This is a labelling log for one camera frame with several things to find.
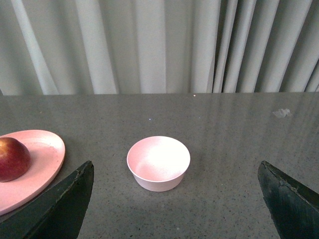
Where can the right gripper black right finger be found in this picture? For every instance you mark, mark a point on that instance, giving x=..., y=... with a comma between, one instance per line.
x=294, y=207

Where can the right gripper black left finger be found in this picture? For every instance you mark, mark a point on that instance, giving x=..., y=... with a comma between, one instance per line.
x=58, y=213

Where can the red apple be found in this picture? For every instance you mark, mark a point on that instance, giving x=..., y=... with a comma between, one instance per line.
x=15, y=159

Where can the pink bowl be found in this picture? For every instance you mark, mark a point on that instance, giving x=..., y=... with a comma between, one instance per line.
x=158, y=163

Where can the pink plate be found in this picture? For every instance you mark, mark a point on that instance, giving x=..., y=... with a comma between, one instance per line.
x=47, y=152

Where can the white curtain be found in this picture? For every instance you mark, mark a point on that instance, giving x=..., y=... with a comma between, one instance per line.
x=61, y=47

